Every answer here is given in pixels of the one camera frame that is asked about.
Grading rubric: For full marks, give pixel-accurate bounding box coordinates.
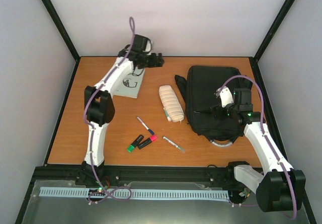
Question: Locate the grey Great Gatsby book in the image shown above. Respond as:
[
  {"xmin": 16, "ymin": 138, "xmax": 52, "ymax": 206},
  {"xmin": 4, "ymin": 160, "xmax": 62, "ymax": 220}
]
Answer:
[{"xmin": 114, "ymin": 68, "xmax": 145, "ymax": 99}]

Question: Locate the black student bag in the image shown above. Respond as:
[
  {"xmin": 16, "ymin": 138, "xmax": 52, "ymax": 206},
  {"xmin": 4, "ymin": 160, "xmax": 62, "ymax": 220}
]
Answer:
[{"xmin": 174, "ymin": 65, "xmax": 243, "ymax": 147}]

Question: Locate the beige ribbed pencil case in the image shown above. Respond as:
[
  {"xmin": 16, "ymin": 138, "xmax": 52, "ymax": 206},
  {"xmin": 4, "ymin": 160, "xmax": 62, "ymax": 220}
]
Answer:
[{"xmin": 159, "ymin": 85, "xmax": 184, "ymax": 122}]

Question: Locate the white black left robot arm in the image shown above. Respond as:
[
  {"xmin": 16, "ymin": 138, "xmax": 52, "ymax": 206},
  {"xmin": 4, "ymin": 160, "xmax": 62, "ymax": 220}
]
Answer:
[{"xmin": 82, "ymin": 34, "xmax": 164, "ymax": 185}]

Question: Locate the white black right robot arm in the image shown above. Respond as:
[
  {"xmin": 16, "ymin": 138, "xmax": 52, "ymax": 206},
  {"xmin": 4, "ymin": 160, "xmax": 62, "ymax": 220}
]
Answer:
[{"xmin": 214, "ymin": 87, "xmax": 306, "ymax": 213}]

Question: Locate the silver pen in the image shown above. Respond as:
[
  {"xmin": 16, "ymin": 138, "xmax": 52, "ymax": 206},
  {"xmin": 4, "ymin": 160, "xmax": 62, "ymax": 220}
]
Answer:
[{"xmin": 162, "ymin": 136, "xmax": 185, "ymax": 153}]

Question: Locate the green white glue stick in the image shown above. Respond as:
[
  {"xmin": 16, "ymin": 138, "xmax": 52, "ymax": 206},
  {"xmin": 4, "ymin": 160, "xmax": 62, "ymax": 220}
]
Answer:
[{"xmin": 164, "ymin": 108, "xmax": 172, "ymax": 121}]

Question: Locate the blue capped white marker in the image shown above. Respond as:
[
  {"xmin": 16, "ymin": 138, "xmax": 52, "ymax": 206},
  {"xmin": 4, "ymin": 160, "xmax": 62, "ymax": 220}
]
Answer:
[{"xmin": 136, "ymin": 116, "xmax": 154, "ymax": 135}]

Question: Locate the pink black highlighter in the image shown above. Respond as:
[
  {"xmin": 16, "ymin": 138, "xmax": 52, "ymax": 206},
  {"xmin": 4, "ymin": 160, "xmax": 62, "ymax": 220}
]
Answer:
[{"xmin": 137, "ymin": 135, "xmax": 157, "ymax": 150}]

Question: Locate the green black highlighter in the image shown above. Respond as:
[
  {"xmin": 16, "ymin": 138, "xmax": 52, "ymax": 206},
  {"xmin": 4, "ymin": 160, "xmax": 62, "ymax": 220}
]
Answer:
[{"xmin": 127, "ymin": 134, "xmax": 144, "ymax": 153}]

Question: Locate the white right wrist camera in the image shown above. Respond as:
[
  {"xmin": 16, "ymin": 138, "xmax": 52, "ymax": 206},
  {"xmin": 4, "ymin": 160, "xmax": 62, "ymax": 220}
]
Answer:
[{"xmin": 215, "ymin": 86, "xmax": 233, "ymax": 108}]

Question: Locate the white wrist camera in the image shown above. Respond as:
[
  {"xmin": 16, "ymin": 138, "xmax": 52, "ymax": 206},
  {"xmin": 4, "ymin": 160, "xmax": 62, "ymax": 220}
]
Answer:
[
  {"xmin": 143, "ymin": 40, "xmax": 153, "ymax": 54},
  {"xmin": 215, "ymin": 86, "xmax": 233, "ymax": 108}
]

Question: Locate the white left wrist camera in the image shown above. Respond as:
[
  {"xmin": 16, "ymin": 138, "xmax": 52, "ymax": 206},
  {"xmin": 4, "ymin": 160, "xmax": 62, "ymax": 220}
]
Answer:
[{"xmin": 143, "ymin": 40, "xmax": 153, "ymax": 54}]

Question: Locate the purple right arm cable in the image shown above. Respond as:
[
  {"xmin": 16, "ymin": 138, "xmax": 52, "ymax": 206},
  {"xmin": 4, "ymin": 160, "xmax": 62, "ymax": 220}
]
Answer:
[{"xmin": 221, "ymin": 74, "xmax": 297, "ymax": 220}]

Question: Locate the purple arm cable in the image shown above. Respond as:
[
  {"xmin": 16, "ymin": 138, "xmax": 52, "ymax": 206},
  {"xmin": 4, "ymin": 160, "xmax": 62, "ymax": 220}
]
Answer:
[
  {"xmin": 83, "ymin": 17, "xmax": 136, "ymax": 206},
  {"xmin": 221, "ymin": 74, "xmax": 297, "ymax": 220}
]

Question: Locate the black aluminium frame rail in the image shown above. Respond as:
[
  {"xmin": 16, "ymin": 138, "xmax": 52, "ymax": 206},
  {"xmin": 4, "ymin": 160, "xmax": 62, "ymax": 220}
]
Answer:
[{"xmin": 32, "ymin": 165, "xmax": 245, "ymax": 189}]

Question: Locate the light blue cable duct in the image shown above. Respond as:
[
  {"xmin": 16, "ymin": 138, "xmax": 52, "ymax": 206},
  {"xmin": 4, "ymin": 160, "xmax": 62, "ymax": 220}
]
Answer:
[{"xmin": 39, "ymin": 187, "xmax": 229, "ymax": 201}]

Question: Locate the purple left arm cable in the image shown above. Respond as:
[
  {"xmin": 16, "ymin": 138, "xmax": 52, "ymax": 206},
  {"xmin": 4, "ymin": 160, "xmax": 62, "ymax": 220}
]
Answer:
[{"xmin": 83, "ymin": 17, "xmax": 136, "ymax": 206}]

